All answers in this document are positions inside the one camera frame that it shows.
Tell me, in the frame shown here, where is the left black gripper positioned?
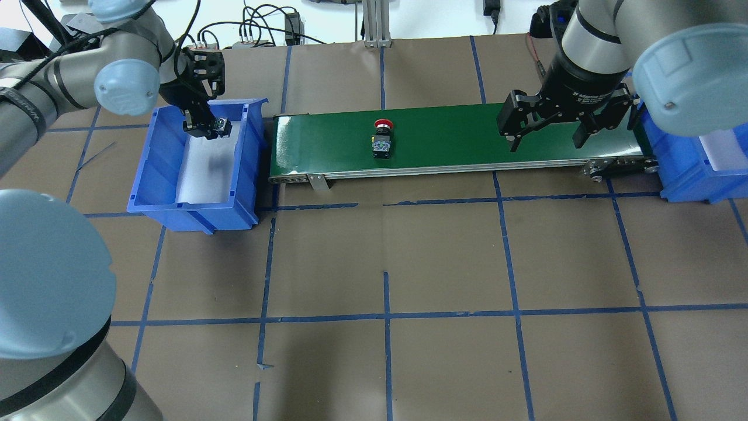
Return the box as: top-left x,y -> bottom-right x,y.
161,50 -> 226,140

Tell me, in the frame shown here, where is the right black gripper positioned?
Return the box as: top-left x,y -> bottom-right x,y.
497,56 -> 633,152

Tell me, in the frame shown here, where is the red push button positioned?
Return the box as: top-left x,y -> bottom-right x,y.
371,118 -> 394,159

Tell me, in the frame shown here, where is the yellow push button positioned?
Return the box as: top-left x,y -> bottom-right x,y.
207,118 -> 233,139

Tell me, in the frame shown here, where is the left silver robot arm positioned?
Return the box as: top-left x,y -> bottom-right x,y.
2,1 -> 231,420

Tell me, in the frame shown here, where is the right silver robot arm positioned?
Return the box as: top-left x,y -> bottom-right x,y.
497,1 -> 747,151

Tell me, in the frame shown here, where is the white foam pad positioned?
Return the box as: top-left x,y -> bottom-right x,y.
175,120 -> 241,205

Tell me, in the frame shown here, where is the blue source bin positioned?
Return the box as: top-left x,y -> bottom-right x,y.
127,98 -> 268,234

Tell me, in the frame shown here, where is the green conveyor belt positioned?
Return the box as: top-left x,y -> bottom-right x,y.
269,103 -> 658,189

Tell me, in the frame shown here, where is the black power adapter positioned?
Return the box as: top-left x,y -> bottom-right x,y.
284,12 -> 304,46

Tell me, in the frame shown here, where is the blue destination bin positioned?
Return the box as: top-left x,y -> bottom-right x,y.
634,103 -> 747,203

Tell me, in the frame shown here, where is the red thin wire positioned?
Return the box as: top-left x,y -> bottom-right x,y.
525,32 -> 547,80

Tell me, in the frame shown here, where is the aluminium frame post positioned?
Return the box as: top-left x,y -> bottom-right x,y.
362,0 -> 392,49

